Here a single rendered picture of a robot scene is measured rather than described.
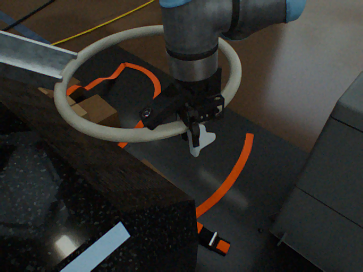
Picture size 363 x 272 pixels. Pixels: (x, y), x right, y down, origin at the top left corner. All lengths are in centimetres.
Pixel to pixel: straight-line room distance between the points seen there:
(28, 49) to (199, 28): 60
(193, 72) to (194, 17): 9
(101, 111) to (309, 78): 162
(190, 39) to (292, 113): 175
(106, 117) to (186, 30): 143
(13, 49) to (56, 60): 12
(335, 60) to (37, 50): 240
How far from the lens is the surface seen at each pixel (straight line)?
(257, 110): 211
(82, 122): 67
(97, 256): 63
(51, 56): 93
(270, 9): 48
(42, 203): 70
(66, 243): 63
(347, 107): 92
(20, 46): 96
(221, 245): 146
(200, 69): 49
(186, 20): 45
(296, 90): 237
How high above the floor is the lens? 137
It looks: 48 degrees down
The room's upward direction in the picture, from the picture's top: straight up
